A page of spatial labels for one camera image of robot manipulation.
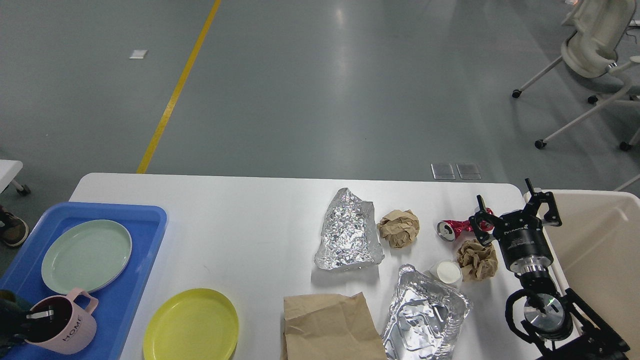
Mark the yellow plate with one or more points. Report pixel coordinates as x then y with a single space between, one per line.
197 324

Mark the person in khaki trousers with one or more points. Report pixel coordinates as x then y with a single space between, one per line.
13 230

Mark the aluminium foil tray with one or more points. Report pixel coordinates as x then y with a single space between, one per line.
425 317

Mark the white side table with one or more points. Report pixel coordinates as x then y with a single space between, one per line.
9 170

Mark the crumpled brown paper wad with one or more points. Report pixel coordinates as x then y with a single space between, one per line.
477 262

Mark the brown paper bag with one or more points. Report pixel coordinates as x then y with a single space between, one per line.
329 326

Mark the crushed red can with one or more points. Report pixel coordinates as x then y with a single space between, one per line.
450 230

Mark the crumpled brown paper ball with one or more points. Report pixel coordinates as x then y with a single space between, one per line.
400 228

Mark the blue plastic tray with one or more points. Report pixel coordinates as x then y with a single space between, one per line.
118 301

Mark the crumpled aluminium foil sheet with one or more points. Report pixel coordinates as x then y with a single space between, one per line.
348 237

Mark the floor outlet plate left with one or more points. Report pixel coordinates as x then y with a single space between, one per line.
443 171

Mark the white office chair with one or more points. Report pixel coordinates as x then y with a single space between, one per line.
590 55

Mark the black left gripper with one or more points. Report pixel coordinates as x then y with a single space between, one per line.
13 314

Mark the beige plastic bin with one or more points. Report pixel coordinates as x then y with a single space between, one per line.
598 248

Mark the white paper cup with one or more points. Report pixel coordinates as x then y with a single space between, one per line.
448 272

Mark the floor outlet plate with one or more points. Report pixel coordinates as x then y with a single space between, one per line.
469 171
443 171

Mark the dark teal mug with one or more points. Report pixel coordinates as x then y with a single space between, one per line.
12 299

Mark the floor outlet plate right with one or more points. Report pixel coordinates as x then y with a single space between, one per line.
469 171

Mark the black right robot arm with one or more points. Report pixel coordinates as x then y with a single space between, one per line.
562 326

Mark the pink mug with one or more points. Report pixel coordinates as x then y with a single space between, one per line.
73 326

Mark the pale green plate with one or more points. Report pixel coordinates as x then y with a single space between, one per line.
89 256

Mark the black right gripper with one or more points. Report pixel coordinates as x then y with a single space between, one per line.
526 242

